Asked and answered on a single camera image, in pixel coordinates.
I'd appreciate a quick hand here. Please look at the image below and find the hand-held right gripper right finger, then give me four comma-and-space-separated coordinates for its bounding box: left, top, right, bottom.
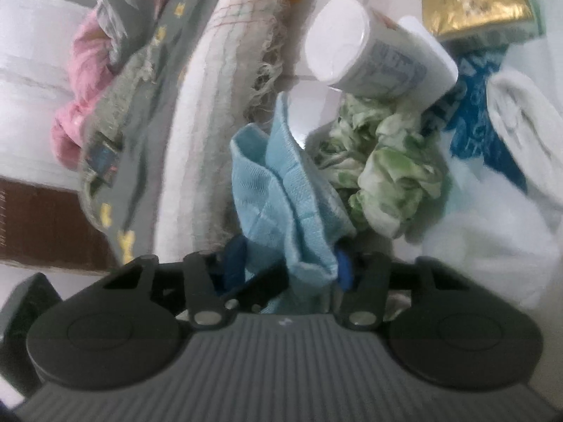
334, 248, 462, 330

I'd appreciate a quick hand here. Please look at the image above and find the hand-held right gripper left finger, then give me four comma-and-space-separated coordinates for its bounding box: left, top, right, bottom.
103, 235, 248, 330

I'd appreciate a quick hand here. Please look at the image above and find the light blue towel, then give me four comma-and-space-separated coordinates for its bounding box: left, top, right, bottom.
231, 92, 357, 315

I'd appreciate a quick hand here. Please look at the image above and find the green white scrunchie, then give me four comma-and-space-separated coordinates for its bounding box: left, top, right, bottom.
314, 94, 451, 238

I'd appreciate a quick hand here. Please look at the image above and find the gold tissue packet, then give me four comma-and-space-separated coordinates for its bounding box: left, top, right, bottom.
421, 0, 539, 42

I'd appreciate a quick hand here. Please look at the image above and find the white fringed blanket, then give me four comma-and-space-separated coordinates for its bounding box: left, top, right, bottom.
154, 0, 309, 269

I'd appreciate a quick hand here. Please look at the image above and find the white plastic bag blue print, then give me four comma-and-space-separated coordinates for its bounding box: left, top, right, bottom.
396, 22, 563, 313

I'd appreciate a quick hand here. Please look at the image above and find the grey printed bed sheet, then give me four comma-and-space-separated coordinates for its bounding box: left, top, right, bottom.
81, 0, 234, 269

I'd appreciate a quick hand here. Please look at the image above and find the pink quilt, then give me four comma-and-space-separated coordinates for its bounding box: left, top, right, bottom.
50, 0, 181, 170

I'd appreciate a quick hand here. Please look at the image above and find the white cabinet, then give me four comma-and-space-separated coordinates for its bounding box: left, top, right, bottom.
0, 0, 93, 190

